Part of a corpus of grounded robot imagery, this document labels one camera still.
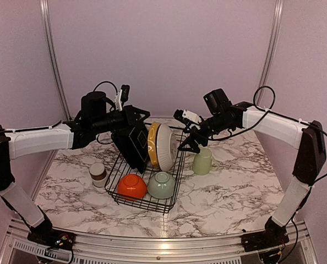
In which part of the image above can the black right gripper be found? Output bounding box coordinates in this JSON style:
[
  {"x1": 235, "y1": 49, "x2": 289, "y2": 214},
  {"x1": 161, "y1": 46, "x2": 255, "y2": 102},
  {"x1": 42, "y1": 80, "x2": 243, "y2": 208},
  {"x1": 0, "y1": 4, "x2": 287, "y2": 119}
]
[{"x1": 178, "y1": 112, "x2": 232, "y2": 153}]

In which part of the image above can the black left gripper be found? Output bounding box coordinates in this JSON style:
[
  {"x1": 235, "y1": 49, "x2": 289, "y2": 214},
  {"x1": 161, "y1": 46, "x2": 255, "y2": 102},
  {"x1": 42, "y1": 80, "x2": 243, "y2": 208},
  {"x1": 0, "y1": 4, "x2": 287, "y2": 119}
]
[{"x1": 92, "y1": 104, "x2": 150, "y2": 134}]

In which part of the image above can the black wire dish rack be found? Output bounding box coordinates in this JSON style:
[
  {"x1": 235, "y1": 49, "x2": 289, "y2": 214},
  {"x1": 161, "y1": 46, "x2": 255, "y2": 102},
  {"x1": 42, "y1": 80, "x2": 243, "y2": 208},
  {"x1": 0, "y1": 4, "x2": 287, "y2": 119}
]
[{"x1": 105, "y1": 122, "x2": 186, "y2": 214}]

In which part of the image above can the black square floral plate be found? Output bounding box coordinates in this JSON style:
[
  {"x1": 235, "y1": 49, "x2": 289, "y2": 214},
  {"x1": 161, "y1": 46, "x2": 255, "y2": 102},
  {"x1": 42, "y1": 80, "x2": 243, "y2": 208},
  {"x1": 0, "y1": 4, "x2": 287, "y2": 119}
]
[{"x1": 111, "y1": 132, "x2": 144, "y2": 173}]

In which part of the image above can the light green mug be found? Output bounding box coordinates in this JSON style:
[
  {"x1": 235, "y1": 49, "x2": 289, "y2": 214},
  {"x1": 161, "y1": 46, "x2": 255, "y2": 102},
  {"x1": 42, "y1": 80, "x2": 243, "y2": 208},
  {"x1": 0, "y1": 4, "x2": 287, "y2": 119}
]
[{"x1": 192, "y1": 147, "x2": 220, "y2": 175}]

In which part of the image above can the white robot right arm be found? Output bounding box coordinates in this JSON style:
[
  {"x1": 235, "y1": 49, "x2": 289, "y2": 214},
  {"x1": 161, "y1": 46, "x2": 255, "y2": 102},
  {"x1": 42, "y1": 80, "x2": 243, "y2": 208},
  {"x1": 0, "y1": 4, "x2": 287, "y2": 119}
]
[{"x1": 174, "y1": 102, "x2": 326, "y2": 227}]

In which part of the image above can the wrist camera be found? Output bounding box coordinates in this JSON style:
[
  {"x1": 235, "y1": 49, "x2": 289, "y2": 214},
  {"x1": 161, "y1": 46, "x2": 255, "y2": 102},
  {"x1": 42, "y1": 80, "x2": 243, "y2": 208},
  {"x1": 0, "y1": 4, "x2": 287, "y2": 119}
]
[
  {"x1": 173, "y1": 109, "x2": 203, "y2": 124},
  {"x1": 79, "y1": 85, "x2": 130, "y2": 121}
]

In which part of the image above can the white ceramic bowl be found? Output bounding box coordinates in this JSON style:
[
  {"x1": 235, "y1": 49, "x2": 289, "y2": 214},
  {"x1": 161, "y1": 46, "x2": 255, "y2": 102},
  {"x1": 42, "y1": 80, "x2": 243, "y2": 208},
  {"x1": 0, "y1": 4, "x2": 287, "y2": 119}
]
[{"x1": 117, "y1": 174, "x2": 147, "y2": 201}]

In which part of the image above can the light green ceramic bowl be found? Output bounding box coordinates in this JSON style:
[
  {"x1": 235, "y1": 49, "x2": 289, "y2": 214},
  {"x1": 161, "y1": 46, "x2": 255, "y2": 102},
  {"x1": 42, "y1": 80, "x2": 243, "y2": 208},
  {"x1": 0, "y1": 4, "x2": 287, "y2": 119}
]
[{"x1": 147, "y1": 172, "x2": 176, "y2": 199}]

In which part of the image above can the brown grey metal-lined cup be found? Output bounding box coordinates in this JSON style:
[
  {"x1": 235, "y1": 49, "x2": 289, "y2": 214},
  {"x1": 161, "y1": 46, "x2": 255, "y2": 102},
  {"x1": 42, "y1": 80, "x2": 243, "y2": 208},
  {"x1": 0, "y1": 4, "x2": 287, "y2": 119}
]
[{"x1": 89, "y1": 163, "x2": 108, "y2": 188}]

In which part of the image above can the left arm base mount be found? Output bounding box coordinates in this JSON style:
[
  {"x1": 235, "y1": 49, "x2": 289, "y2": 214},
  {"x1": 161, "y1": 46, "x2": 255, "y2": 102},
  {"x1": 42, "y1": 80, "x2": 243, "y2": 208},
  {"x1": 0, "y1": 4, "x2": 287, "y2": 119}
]
[{"x1": 28, "y1": 217, "x2": 75, "y2": 250}]

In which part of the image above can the yellow polka dot plate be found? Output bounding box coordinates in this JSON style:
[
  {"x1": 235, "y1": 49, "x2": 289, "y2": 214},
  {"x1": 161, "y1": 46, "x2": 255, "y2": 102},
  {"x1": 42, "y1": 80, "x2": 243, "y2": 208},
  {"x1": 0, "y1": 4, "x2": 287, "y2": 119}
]
[{"x1": 148, "y1": 122, "x2": 160, "y2": 169}]

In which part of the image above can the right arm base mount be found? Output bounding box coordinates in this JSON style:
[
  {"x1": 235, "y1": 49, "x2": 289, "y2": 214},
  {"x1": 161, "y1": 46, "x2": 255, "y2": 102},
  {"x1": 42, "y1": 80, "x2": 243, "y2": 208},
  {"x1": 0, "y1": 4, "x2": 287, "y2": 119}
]
[{"x1": 241, "y1": 217, "x2": 290, "y2": 252}]

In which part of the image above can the round brown rim floral plate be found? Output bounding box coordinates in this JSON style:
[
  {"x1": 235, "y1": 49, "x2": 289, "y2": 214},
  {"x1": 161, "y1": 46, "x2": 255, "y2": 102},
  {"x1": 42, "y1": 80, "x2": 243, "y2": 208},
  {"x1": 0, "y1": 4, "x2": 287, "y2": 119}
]
[{"x1": 156, "y1": 124, "x2": 177, "y2": 172}]

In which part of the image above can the aluminium frame rail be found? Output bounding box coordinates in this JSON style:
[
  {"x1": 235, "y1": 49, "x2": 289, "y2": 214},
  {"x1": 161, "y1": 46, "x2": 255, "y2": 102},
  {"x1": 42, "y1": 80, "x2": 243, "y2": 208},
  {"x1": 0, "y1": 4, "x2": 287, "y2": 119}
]
[{"x1": 0, "y1": 217, "x2": 318, "y2": 264}]

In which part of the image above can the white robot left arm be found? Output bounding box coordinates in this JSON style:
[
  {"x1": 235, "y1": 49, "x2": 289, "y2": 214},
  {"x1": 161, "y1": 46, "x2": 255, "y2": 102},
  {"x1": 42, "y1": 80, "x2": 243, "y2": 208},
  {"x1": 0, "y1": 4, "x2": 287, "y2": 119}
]
[{"x1": 0, "y1": 105, "x2": 150, "y2": 245}]

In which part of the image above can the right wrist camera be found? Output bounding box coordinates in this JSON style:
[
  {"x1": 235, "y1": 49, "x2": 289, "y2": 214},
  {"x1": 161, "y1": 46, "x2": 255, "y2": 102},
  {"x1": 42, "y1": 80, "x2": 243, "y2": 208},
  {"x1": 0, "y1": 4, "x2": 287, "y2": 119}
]
[{"x1": 173, "y1": 109, "x2": 203, "y2": 124}]

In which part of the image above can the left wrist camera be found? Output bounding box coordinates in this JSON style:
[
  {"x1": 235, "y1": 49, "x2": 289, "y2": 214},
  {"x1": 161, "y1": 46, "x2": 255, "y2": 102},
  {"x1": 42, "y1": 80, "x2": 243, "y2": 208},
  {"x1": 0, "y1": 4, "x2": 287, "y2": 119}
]
[{"x1": 79, "y1": 85, "x2": 130, "y2": 121}]

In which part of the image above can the white square floral plate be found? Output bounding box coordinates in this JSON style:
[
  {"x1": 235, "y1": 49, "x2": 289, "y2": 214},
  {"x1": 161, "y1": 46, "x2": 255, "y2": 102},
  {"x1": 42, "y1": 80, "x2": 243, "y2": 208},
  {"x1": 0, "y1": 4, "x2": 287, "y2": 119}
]
[{"x1": 120, "y1": 123, "x2": 148, "y2": 173}]

